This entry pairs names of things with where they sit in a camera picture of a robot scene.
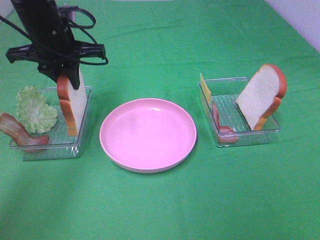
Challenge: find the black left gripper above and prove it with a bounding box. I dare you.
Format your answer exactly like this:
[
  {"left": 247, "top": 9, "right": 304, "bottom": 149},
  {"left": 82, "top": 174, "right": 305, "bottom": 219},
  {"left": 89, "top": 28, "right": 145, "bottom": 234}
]
[{"left": 5, "top": 40, "right": 106, "bottom": 90}]

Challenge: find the bread slice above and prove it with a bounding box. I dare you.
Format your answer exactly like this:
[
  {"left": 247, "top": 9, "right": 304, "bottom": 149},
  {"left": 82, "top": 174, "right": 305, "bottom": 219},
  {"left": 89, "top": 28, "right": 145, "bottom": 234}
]
[
  {"left": 235, "top": 63, "right": 287, "bottom": 131},
  {"left": 57, "top": 69, "right": 87, "bottom": 137}
]

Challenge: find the green lettuce leaf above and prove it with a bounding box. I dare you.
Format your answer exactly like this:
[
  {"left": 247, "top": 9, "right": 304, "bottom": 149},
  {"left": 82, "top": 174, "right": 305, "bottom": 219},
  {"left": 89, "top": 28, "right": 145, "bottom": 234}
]
[{"left": 16, "top": 86, "right": 58, "bottom": 134}]

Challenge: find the bacon strip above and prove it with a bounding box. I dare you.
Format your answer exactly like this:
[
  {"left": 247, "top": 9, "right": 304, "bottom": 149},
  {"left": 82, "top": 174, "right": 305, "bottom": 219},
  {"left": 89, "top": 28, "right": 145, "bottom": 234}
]
[
  {"left": 212, "top": 101, "right": 238, "bottom": 144},
  {"left": 0, "top": 112, "right": 49, "bottom": 153}
]

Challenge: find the yellow cheese slice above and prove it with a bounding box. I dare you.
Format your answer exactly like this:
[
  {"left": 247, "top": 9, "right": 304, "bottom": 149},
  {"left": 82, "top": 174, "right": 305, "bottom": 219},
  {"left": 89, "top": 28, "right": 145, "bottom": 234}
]
[{"left": 200, "top": 73, "right": 212, "bottom": 110}]

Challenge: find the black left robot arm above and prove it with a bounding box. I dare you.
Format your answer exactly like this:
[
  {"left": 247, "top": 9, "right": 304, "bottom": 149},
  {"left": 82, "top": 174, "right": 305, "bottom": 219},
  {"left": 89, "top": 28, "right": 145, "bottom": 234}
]
[{"left": 1, "top": 0, "right": 109, "bottom": 90}]

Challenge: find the left clear plastic tray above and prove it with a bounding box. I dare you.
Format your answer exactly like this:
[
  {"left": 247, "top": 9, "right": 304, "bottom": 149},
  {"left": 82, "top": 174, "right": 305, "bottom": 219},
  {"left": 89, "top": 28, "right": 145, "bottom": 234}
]
[{"left": 9, "top": 86, "right": 93, "bottom": 161}]

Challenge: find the clear plastic tray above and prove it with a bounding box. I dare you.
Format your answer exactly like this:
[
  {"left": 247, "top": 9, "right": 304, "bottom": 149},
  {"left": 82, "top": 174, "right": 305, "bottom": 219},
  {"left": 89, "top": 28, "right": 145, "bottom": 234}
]
[
  {"left": 198, "top": 77, "right": 280, "bottom": 148},
  {"left": 9, "top": 86, "right": 93, "bottom": 161}
]

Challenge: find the pink round plate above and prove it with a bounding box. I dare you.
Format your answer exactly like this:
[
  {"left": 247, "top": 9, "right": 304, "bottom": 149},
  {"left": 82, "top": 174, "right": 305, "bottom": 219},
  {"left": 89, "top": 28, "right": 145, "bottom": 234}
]
[{"left": 99, "top": 98, "right": 197, "bottom": 174}]

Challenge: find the right clear plastic tray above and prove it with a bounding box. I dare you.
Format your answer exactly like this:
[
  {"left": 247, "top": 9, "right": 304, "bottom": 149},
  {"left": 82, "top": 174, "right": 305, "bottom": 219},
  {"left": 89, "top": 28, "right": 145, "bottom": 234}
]
[{"left": 198, "top": 77, "right": 280, "bottom": 148}]

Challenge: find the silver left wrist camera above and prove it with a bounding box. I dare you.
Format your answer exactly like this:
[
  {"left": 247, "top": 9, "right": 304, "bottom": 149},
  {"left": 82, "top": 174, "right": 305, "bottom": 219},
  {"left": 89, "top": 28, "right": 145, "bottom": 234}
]
[{"left": 67, "top": 10, "right": 76, "bottom": 22}]

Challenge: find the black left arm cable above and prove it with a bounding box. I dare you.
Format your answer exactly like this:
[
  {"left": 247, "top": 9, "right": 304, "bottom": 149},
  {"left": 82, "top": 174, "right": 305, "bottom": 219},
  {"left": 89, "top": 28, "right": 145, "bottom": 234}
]
[{"left": 0, "top": 6, "right": 109, "bottom": 66}]

